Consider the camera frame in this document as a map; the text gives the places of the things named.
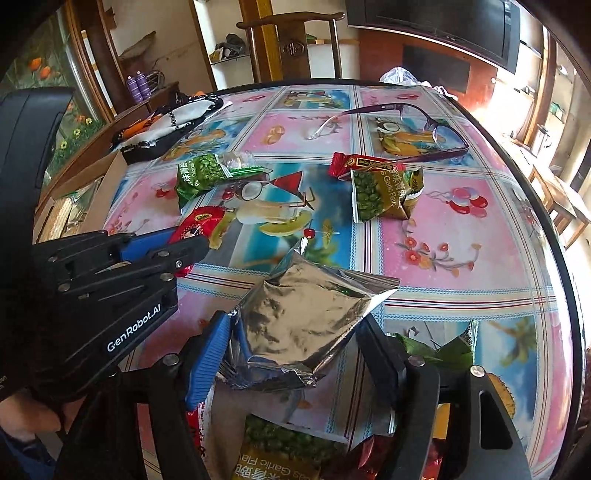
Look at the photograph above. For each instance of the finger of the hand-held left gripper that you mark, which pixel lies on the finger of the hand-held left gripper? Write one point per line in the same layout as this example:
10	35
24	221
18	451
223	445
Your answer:
180	258
147	244

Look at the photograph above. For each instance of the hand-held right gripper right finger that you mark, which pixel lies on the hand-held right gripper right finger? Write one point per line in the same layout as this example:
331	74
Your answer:
385	364

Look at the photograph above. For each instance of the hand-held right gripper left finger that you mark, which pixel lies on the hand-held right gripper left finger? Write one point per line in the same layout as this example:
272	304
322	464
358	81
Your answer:
207	364

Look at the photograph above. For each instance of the red and yellow snack packet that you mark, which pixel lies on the red and yellow snack packet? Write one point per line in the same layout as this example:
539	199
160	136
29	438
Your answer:
203	221

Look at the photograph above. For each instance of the brown cardboard box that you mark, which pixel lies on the brown cardboard box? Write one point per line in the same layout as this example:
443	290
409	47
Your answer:
111	184

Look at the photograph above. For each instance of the silver foil snack packet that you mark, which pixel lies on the silver foil snack packet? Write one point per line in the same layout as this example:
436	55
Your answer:
300	318

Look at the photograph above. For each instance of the person's left hand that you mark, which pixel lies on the person's left hand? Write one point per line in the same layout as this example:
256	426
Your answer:
27	413

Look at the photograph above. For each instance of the green pea snack packet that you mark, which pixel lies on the green pea snack packet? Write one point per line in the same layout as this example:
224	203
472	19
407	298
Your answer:
203	173
281	447
443	355
376	196

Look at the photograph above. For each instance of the red and white snack packet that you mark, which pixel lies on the red and white snack packet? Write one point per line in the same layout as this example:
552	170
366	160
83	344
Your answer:
201	429

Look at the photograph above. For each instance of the clear candy wrapper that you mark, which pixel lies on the clear candy wrapper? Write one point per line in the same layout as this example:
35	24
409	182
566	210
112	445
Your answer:
238	160

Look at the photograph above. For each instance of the orange printed bag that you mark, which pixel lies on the orange printed bag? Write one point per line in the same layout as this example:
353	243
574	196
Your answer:
138	127

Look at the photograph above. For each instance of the black and white cloth bag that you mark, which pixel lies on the black and white cloth bag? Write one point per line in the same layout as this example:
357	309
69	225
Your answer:
180	120

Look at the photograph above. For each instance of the printed tablecloth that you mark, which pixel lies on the printed tablecloth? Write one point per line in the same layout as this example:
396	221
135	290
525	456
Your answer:
461	258

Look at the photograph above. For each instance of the wooden side cabinet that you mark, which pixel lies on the wooden side cabinet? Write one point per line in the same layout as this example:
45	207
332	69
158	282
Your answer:
161	99

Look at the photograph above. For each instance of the purple bottle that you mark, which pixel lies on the purple bottle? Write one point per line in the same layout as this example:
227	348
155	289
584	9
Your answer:
131	88
143	85

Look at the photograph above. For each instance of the red candy bar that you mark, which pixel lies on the red candy bar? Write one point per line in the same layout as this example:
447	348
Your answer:
351	162

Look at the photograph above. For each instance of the brown cloth bundle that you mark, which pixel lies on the brown cloth bundle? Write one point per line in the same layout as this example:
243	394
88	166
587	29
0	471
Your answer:
136	48

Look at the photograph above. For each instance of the purple-framed glasses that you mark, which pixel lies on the purple-framed glasses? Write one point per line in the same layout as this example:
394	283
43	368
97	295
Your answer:
443	138

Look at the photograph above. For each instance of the wooden stool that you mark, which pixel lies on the wooden stool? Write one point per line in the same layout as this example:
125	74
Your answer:
554	194

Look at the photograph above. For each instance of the wooden chair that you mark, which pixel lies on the wooden chair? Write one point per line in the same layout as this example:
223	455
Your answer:
295	46

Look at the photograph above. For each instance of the small white plastic bag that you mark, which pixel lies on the small white plastic bag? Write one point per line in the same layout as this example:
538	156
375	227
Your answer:
442	91

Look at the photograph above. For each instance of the reddish wooden tv cabinet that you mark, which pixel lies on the reddish wooden tv cabinet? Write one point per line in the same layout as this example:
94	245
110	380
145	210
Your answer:
383	60

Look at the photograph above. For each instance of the black television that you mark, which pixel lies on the black television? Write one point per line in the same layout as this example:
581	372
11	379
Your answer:
438	27

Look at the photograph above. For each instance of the flower wall mural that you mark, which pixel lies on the flower wall mural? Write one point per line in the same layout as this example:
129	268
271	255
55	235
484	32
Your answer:
41	60

